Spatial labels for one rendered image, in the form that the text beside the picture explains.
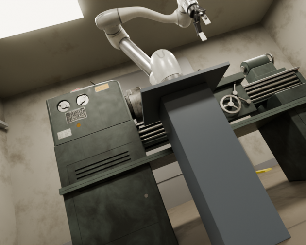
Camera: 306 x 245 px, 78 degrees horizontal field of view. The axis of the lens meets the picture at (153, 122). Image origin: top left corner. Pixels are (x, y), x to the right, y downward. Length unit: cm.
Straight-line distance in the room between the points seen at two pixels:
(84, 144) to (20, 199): 281
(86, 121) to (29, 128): 294
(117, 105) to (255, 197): 105
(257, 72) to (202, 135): 126
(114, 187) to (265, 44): 483
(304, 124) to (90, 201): 159
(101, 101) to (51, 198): 265
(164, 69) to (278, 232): 88
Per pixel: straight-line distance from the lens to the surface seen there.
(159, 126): 149
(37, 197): 399
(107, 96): 153
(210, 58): 469
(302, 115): 180
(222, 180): 88
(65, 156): 147
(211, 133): 90
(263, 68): 209
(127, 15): 152
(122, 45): 156
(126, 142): 137
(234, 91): 158
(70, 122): 153
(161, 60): 112
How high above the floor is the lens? 33
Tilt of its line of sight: 19 degrees up
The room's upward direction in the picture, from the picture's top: 22 degrees counter-clockwise
